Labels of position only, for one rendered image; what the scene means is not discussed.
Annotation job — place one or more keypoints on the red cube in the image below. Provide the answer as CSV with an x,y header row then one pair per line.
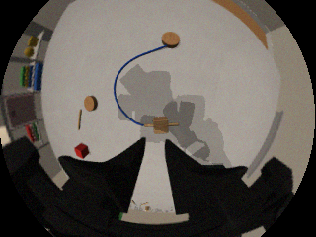
x,y
81,150

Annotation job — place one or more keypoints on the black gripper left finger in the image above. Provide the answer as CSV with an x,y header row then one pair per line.
x,y
116,177

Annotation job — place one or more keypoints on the wooden block with hole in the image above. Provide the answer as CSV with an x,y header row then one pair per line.
x,y
160,125

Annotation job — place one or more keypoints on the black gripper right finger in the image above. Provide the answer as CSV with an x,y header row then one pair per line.
x,y
190,181

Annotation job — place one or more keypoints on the brown wooden disc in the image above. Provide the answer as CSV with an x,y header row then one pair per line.
x,y
90,103

